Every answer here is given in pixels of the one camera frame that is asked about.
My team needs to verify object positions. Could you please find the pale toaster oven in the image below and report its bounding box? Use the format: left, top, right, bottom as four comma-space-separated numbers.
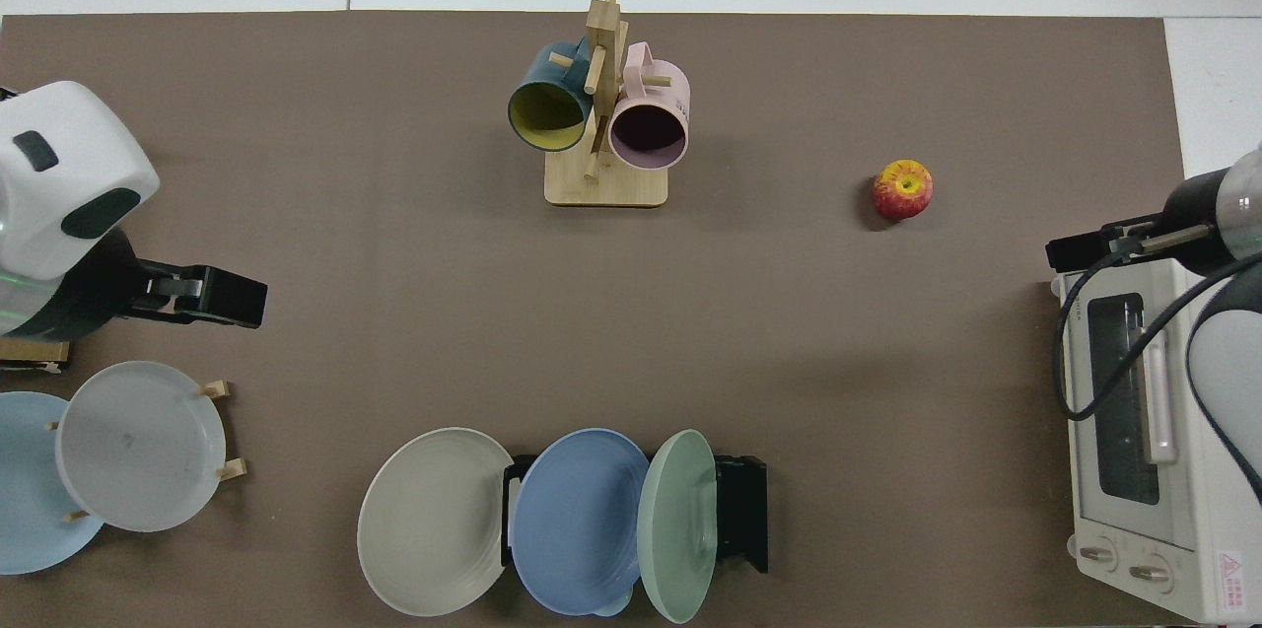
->
1051, 258, 1262, 625

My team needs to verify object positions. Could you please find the pink cup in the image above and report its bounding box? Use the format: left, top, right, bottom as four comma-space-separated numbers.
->
607, 41, 691, 171

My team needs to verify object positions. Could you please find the green plate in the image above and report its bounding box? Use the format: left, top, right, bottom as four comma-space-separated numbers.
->
636, 429, 719, 625

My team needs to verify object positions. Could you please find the black dish rack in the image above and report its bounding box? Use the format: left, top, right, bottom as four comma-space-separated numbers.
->
501, 454, 769, 575

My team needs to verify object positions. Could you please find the wooden plate rack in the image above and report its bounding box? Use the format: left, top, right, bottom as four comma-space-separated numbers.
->
44, 380, 247, 523

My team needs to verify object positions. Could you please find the light blue plate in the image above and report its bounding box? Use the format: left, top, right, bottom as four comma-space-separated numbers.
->
0, 391, 105, 576

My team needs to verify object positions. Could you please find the grey plate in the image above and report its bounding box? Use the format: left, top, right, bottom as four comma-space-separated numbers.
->
55, 361, 228, 533

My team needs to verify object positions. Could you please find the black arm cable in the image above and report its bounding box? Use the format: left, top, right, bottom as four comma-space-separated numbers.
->
1053, 234, 1262, 424

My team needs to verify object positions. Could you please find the beige plate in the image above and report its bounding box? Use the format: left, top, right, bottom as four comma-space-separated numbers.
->
357, 427, 516, 618

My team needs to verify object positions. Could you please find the red yellow apple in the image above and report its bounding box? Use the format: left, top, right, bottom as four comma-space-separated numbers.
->
872, 160, 934, 221

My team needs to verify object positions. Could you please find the wooden cup stand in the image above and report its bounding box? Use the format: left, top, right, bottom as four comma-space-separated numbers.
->
544, 0, 669, 208

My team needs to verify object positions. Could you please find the brown table cloth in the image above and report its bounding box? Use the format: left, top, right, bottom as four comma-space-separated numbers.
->
0, 12, 1186, 628

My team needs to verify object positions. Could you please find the teal cup yellow inside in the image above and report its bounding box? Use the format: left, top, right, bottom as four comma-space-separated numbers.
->
508, 39, 595, 153

